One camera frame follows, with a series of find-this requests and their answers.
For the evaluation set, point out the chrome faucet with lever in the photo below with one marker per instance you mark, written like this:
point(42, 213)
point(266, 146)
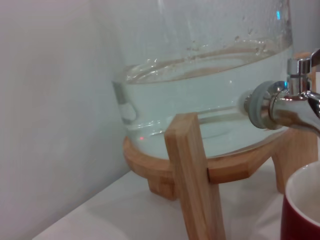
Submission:
point(287, 110)

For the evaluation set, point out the clear glass water dispenser jar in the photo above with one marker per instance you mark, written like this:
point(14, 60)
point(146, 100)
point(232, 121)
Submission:
point(195, 95)

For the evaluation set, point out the wooden dispenser stand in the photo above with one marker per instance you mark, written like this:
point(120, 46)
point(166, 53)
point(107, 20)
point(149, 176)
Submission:
point(192, 175)

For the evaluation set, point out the red ceramic cup white inside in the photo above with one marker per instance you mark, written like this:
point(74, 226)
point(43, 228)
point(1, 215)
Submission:
point(295, 215)

